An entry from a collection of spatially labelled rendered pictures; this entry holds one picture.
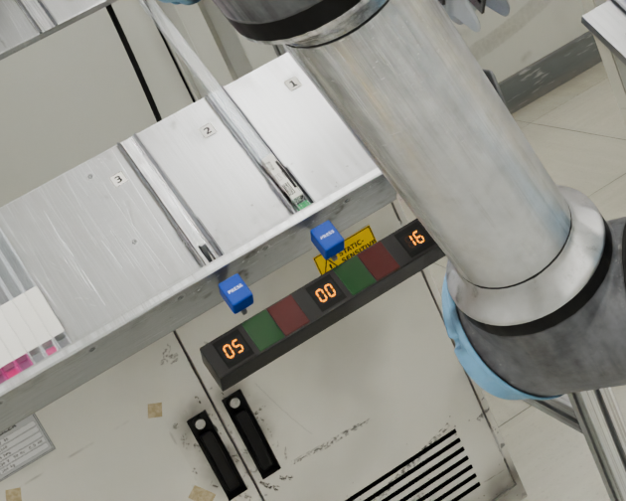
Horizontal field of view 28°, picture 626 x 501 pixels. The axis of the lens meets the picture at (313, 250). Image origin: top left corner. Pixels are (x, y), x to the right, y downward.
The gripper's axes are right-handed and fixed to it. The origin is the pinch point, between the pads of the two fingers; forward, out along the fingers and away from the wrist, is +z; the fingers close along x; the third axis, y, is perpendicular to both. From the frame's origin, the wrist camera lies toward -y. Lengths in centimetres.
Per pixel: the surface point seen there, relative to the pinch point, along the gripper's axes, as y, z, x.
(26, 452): -3, 45, -60
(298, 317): 15.0, 12.0, -30.1
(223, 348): 13.6, 12.0, -38.1
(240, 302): 11.2, 10.1, -34.3
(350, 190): 7.2, 8.8, -18.5
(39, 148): -123, 158, -24
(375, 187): 7.5, 10.6, -15.5
